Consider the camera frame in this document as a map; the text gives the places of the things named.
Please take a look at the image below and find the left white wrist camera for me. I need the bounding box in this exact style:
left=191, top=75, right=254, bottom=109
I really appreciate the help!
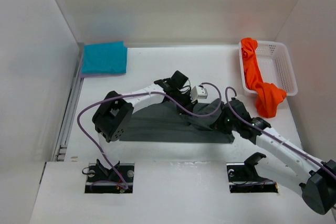
left=190, top=85, right=208, bottom=102

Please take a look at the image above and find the grey t shirt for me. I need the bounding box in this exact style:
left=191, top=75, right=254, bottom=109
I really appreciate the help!
left=120, top=102, right=234, bottom=144

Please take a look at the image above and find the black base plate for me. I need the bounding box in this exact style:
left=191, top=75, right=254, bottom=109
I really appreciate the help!
left=226, top=163, right=278, bottom=194
left=82, top=160, right=134, bottom=194

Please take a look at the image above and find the orange t shirt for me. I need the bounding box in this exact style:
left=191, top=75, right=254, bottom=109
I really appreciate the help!
left=240, top=38, right=287, bottom=118

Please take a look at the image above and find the teal t shirt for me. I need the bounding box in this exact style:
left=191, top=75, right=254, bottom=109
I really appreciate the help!
left=81, top=41, right=128, bottom=76

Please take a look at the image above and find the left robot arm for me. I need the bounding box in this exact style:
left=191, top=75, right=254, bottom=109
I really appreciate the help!
left=92, top=71, right=197, bottom=182

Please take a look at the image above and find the white plastic bin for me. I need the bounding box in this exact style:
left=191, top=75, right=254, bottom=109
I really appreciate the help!
left=238, top=40, right=299, bottom=96

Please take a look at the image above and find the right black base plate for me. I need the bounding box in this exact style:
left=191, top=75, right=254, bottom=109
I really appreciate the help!
left=226, top=163, right=278, bottom=194

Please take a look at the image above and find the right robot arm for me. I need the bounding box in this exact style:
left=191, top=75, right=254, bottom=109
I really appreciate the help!
left=213, top=99, right=335, bottom=215

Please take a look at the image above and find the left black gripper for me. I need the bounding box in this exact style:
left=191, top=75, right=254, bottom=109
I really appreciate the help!
left=172, top=89, right=197, bottom=116

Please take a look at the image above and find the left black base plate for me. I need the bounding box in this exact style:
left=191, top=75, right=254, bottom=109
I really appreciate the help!
left=82, top=160, right=134, bottom=194

